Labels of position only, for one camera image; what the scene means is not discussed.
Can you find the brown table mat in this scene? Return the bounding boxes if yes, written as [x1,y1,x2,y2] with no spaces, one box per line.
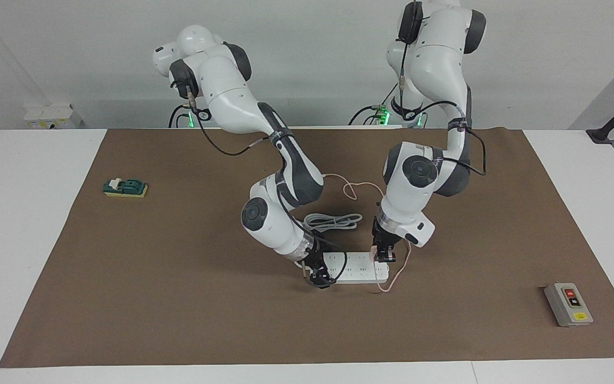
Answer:
[0,128,614,369]

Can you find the grey push-button switch box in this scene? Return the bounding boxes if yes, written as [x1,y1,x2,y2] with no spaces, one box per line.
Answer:
[544,282,594,327]

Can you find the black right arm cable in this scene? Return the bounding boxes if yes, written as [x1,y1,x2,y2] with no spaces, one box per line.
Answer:
[171,80,349,289]

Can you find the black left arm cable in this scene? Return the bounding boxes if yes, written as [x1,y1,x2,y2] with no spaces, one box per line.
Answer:
[399,0,488,178]

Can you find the pink charging cable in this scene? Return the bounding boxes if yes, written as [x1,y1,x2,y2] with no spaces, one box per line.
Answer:
[322,173,413,293]

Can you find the green knife switch yellow base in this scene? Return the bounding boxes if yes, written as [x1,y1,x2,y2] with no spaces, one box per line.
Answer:
[103,178,149,199]

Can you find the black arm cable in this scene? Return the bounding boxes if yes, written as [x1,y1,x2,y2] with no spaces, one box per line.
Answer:
[171,80,349,289]
[399,0,488,178]

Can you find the black base cable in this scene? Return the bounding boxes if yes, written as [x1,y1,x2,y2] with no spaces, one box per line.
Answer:
[168,104,195,129]
[349,83,399,126]

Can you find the white power strip with cord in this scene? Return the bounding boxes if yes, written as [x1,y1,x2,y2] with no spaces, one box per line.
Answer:
[295,213,391,285]

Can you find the white wall outlet box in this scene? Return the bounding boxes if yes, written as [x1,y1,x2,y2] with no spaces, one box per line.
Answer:
[23,104,76,130]

